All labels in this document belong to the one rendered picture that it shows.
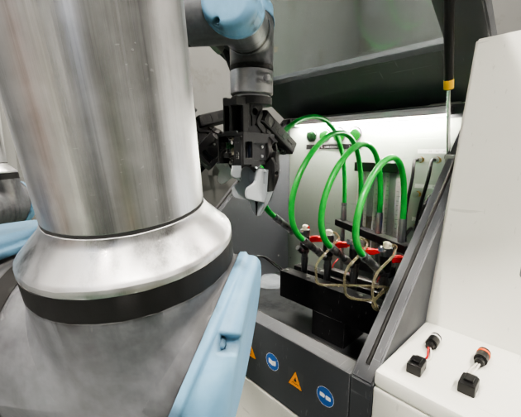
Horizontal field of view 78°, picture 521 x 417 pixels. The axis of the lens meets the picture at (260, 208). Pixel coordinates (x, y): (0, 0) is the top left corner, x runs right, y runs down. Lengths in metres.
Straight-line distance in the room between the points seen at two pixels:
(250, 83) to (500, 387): 0.60
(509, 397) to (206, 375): 0.52
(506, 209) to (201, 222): 0.64
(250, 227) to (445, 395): 0.82
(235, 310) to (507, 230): 0.63
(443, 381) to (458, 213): 0.32
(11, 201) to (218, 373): 0.73
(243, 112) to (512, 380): 0.59
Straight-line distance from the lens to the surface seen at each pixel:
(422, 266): 0.69
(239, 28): 0.47
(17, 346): 0.22
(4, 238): 0.26
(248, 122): 0.56
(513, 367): 0.71
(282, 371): 0.75
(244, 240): 1.19
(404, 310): 0.65
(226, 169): 0.78
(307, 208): 1.27
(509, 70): 0.81
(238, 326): 0.17
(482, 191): 0.75
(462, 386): 0.60
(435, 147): 1.03
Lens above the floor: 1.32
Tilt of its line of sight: 10 degrees down
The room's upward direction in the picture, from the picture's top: straight up
